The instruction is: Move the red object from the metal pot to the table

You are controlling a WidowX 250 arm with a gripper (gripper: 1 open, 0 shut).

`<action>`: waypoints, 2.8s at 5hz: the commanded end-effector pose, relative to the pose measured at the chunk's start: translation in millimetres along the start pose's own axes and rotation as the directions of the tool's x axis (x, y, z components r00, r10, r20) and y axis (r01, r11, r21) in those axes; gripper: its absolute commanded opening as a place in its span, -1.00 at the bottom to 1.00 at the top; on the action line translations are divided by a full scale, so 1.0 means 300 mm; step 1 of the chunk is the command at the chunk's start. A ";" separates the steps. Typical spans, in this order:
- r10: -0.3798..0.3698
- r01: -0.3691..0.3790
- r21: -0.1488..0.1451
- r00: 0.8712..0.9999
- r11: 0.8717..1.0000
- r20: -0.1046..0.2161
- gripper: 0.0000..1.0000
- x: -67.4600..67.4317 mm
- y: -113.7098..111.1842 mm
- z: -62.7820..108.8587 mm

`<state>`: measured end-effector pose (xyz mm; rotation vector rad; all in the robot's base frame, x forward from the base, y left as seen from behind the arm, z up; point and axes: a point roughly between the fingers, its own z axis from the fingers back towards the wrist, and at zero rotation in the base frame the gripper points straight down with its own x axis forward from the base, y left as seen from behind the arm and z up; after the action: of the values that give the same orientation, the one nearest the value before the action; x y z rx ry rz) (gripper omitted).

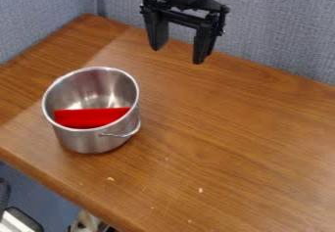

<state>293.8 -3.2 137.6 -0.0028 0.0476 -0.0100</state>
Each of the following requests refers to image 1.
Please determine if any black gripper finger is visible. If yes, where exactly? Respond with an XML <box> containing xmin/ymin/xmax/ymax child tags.
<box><xmin>192</xmin><ymin>13</ymin><xmax>224</xmax><ymax>65</ymax></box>
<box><xmin>143</xmin><ymin>7</ymin><xmax>168</xmax><ymax>51</ymax></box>

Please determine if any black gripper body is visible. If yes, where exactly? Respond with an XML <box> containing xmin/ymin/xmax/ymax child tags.
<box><xmin>140</xmin><ymin>0</ymin><xmax>231</xmax><ymax>27</ymax></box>

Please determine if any stainless steel pot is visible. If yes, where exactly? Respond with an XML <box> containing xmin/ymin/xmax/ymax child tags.
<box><xmin>41</xmin><ymin>67</ymin><xmax>141</xmax><ymax>154</ymax></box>

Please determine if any red block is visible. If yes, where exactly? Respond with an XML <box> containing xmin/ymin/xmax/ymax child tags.
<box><xmin>53</xmin><ymin>107</ymin><xmax>129</xmax><ymax>129</ymax></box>

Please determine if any white black object under table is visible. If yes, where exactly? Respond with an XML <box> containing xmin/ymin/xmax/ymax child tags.
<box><xmin>64</xmin><ymin>210</ymin><xmax>117</xmax><ymax>232</ymax></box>

